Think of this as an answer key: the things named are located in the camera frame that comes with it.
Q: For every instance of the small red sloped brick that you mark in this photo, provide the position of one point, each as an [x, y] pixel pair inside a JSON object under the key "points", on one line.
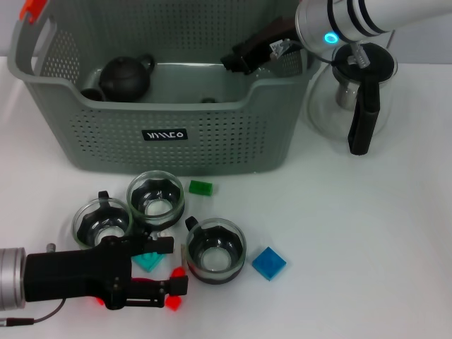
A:
{"points": [[178, 272]]}

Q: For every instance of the bright green toy brick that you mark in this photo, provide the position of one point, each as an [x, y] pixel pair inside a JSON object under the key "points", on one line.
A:
{"points": [[200, 187]]}

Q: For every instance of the grey perforated storage bin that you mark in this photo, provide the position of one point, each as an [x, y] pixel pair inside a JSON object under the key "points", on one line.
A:
{"points": [[212, 141]]}

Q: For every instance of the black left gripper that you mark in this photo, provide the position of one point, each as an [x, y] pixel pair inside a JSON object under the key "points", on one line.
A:
{"points": [[70, 275]]}

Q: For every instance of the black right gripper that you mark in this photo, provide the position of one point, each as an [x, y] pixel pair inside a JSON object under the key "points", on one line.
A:
{"points": [[275, 40]]}

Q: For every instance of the blue square toy brick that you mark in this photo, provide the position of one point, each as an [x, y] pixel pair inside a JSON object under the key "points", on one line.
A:
{"points": [[269, 264]]}

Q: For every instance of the long red flat brick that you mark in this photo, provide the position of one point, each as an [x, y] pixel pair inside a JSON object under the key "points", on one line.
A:
{"points": [[98, 302]]}

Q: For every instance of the glass teacup black sleeve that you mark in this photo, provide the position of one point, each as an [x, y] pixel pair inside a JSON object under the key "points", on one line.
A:
{"points": [[155, 208], [215, 257], [209, 100], [102, 226]]}

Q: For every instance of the small red square brick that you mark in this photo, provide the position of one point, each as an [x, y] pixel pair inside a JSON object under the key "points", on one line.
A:
{"points": [[173, 303]]}

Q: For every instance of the white toy brick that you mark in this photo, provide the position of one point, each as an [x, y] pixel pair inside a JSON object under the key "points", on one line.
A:
{"points": [[163, 234]]}

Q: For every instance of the teal square toy brick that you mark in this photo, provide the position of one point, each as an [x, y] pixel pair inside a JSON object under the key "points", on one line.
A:
{"points": [[150, 263]]}

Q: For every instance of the black clay teapot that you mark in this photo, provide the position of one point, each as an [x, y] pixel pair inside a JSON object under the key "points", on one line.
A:
{"points": [[123, 79]]}

